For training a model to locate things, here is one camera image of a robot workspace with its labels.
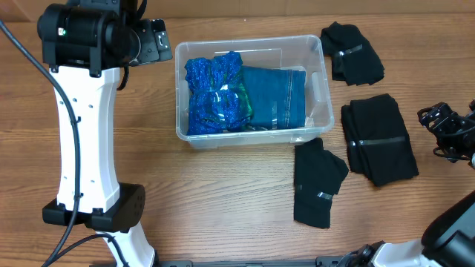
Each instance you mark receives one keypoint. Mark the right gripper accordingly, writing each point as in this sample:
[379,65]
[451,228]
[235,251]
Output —
[450,118]

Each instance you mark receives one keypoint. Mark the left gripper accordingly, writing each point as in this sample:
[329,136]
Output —
[149,42]

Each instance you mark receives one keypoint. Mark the large black cloth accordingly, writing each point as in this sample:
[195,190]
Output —
[378,144]

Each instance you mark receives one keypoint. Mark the blue green sparkly cloth bundle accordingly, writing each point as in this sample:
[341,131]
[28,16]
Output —
[218,101]

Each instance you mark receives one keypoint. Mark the blue denim jeans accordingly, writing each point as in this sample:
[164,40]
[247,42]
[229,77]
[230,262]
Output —
[277,98]

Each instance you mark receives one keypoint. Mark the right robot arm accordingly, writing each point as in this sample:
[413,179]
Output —
[449,239]

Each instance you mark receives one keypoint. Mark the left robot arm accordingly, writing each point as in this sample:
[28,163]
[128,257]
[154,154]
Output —
[89,47]

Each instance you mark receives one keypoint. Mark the clear plastic storage bin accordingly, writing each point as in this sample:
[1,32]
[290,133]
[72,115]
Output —
[303,53]

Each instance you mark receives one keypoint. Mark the small black cloth top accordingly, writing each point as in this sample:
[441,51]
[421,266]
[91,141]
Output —
[354,60]

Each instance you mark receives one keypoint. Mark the black cloth near bin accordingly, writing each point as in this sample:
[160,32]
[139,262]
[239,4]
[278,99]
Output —
[318,175]

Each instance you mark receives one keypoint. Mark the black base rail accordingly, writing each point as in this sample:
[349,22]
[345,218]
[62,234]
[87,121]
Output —
[317,262]

